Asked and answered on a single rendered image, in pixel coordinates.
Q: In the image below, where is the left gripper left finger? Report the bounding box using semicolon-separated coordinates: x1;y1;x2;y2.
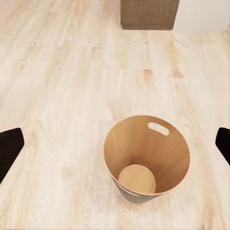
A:
0;128;24;184

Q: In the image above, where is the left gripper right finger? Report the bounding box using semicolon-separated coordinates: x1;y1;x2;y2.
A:
215;127;230;165

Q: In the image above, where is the trash can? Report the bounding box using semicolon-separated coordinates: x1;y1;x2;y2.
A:
103;115;191;204

